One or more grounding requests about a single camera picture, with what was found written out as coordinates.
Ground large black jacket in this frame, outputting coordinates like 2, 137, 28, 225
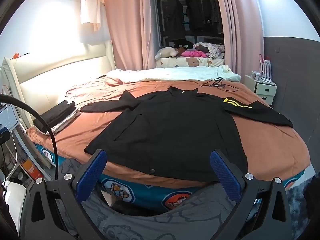
84, 87, 292, 182

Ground stack of folded clothes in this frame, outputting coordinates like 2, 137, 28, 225
40, 100, 81, 134

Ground pink clothing pile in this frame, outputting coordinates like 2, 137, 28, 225
181, 50, 207, 57

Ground hanging dark clothes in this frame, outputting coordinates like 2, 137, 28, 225
157, 0, 223, 44

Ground grey cartoon floor rug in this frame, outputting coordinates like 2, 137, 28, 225
58, 158, 311, 240

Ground blue patterned bed sheet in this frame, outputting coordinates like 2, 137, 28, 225
35, 143, 316, 211

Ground white bedside cabinet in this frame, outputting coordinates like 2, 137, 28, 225
244, 75, 277, 106

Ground white blue storage box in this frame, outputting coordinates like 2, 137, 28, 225
0, 104, 20, 132

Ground white quilt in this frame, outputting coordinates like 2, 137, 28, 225
106, 65, 241, 83

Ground striped bag on cabinet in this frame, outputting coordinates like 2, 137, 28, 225
259, 54, 272, 80

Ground cream padded headboard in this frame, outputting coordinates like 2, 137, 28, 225
1, 41, 116, 114

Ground bear print bedding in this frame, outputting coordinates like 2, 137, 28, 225
156, 56, 225, 68

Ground grey plush toy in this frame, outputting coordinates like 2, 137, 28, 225
155, 47, 178, 61

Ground right pink curtain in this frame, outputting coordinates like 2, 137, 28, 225
218, 0, 264, 82

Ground pink curtain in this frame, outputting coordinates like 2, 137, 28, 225
104, 0, 155, 70
218, 0, 264, 82

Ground left pink curtain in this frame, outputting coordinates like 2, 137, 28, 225
104, 0, 155, 70

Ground hanging white garment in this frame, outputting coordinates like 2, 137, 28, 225
80, 0, 101, 31

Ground black cable on bed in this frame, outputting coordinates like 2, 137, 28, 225
199, 76, 239, 93

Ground black tether cable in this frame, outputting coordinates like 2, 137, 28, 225
0, 94, 60, 181

